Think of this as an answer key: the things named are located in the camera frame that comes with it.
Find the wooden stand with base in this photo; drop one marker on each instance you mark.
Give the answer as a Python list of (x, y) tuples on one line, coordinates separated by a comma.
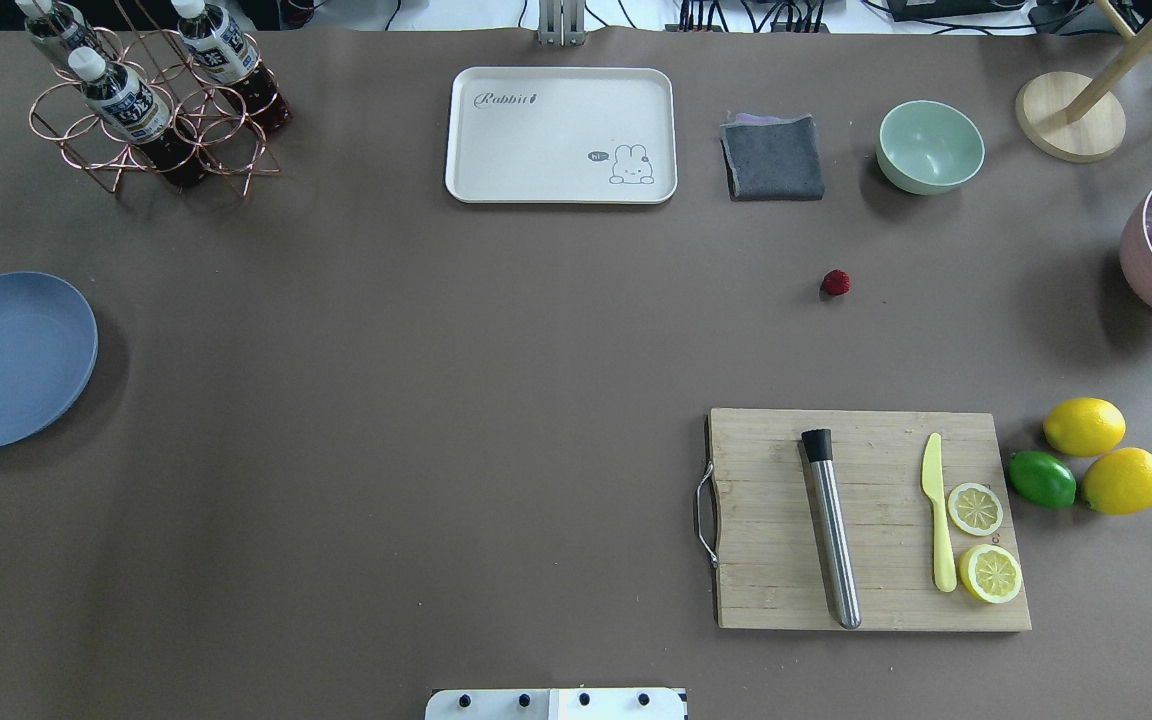
[(1076, 118)]

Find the blue round plate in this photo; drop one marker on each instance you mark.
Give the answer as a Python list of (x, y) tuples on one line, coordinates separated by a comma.
[(49, 343)]

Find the copper wire bottle rack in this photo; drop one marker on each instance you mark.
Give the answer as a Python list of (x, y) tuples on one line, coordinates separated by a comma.
[(232, 147)]

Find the cream rabbit tray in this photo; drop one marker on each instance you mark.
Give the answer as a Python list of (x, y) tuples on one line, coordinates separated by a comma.
[(561, 135)]

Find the yellow lemon lower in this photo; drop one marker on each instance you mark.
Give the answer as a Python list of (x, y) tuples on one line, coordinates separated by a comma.
[(1119, 482)]

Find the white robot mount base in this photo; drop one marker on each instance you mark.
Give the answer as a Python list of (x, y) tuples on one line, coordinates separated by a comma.
[(559, 703)]

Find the grey folded cloth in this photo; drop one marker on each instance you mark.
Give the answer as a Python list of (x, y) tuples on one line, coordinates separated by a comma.
[(772, 158)]

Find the steel muddler black tip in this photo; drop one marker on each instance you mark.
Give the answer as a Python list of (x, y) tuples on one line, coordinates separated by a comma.
[(817, 444)]

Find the lemon slice upper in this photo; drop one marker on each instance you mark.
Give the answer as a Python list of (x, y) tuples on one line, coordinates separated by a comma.
[(975, 509)]

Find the wooden cutting board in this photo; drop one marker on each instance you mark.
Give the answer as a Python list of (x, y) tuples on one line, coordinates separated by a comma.
[(769, 571)]

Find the tea bottle right back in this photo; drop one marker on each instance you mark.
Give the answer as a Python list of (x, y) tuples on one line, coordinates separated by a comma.
[(220, 48)]

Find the green lime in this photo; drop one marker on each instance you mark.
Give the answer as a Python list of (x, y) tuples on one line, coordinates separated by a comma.
[(1042, 478)]

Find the yellow plastic knife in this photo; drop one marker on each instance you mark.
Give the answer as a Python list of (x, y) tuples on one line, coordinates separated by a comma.
[(933, 487)]

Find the red strawberry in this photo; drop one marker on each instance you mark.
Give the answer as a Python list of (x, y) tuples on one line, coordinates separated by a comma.
[(836, 283)]

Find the lemon half lower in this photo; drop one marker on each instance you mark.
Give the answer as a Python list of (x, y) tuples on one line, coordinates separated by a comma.
[(990, 573)]

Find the yellow lemon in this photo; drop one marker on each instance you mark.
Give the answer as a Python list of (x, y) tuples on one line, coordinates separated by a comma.
[(1119, 482), (1084, 427)]

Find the yellow lemon upper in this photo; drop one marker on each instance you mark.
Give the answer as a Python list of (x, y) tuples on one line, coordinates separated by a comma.
[(1084, 427)]

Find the green bowl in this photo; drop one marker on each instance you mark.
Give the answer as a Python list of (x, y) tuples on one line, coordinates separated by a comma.
[(927, 148)]

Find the tea bottle front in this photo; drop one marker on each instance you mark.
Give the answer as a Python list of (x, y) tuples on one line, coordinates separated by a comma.
[(119, 96)]

